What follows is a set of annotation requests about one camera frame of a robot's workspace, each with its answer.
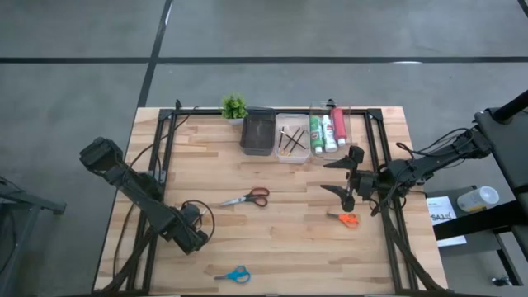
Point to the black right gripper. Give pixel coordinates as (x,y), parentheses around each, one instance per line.
(355,154)

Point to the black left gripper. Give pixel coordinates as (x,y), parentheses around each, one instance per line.
(177,229)

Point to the white paint bottle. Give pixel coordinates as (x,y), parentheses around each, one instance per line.
(328,132)

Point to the green paint bottle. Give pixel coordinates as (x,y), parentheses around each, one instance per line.
(316,132)

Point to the thin black paintbrush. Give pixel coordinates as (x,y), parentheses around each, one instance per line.
(281,140)
(299,144)

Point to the pink paint bottle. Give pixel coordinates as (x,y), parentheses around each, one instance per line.
(339,123)

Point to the thick black paintbrush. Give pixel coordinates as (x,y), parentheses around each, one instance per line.
(298,141)

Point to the orange-tipped black paintbrush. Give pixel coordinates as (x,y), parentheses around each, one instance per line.
(292,139)

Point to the red and black scissors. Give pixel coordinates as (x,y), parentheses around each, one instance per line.
(257,198)

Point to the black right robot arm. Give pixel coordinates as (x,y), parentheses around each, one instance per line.
(437,163)

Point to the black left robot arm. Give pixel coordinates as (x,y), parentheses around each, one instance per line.
(136,189)

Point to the tall clear plastic bin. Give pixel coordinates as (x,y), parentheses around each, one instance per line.
(344,150)

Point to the small clear plastic bin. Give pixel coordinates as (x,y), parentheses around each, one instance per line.
(303,158)

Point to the grey plastic bin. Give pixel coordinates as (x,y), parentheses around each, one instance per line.
(257,132)

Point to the white paper sheet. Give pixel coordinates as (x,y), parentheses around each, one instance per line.
(443,214)

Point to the small potted green plant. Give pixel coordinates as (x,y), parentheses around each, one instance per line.
(234,107)

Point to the black metal cart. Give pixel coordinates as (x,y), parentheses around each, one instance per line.
(507,156)

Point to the black metal stand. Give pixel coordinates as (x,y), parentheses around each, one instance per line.
(24,198)

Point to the small black floor object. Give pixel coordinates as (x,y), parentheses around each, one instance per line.
(502,281)

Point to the black aluminium table frame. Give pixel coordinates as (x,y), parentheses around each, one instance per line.
(264,111)

